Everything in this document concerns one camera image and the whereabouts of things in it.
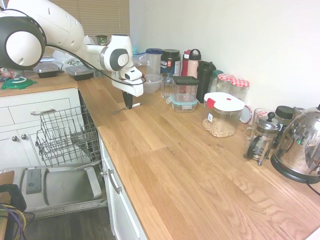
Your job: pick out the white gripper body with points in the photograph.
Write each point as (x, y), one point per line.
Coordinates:
(132, 88)

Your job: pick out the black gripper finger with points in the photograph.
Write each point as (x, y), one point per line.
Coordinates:
(124, 96)
(129, 101)

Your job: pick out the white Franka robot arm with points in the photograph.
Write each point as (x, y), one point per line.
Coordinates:
(57, 27)

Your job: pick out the grey dishwasher cutlery basket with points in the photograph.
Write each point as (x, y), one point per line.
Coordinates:
(98, 74)

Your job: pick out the steel dishwasher door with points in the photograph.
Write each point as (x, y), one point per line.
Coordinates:
(67, 185)

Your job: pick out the clear plastic bowl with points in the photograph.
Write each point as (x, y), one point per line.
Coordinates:
(152, 83)

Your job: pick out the clear zip bag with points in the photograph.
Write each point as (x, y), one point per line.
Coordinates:
(140, 60)

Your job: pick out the clear pitcher blue lid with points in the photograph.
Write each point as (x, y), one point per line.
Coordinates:
(153, 61)

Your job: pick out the clear drinking glass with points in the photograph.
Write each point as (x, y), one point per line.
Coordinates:
(167, 87)

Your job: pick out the teal plastic object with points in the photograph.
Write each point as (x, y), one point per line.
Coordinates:
(135, 49)

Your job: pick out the black Vega protein tub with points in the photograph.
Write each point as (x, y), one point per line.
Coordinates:
(171, 62)

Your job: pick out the black takeout container clear lid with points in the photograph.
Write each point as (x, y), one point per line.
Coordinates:
(46, 70)
(81, 73)

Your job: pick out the square container black lid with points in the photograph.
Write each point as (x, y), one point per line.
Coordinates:
(185, 88)

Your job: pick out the glass container teal lid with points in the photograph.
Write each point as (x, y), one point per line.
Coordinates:
(183, 106)

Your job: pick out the green paper cup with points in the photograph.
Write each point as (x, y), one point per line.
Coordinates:
(102, 40)

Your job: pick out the red water bottle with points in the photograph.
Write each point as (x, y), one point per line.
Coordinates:
(185, 65)

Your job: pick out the pink bottle black lid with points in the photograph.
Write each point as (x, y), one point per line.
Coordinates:
(193, 67)

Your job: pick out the white plastic shopping bag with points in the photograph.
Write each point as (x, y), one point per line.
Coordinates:
(68, 61)

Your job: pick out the black shaker bottle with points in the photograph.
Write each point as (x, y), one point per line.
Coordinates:
(203, 80)

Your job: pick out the silver cabinet knob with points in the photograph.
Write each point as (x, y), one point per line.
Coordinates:
(23, 136)
(14, 138)
(102, 173)

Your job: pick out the window blinds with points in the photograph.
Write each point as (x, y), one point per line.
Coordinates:
(100, 17)

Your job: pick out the clear bottle green lid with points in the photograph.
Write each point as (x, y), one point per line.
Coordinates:
(214, 80)

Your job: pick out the peanut container white lid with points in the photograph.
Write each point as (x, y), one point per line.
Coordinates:
(222, 117)

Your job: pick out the white cabinet with drawer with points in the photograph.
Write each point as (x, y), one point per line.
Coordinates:
(22, 125)
(125, 212)

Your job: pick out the green plastic container lid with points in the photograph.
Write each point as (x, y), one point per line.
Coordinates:
(17, 83)

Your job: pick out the red snack bag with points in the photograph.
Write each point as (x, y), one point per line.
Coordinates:
(6, 72)

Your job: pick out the clear glass jar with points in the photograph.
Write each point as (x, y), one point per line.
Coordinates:
(261, 116)

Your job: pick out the steel glass French press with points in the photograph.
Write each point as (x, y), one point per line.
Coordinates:
(265, 140)

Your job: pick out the wooden mounting board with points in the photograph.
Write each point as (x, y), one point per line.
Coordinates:
(6, 177)

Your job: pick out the black clamp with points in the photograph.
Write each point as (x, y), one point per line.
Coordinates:
(12, 197)

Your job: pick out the glass jar black lid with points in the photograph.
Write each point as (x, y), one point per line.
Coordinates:
(283, 117)

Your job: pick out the shiny steel electric kettle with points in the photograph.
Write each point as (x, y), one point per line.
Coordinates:
(297, 147)

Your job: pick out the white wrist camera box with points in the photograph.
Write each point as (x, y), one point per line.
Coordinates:
(132, 74)

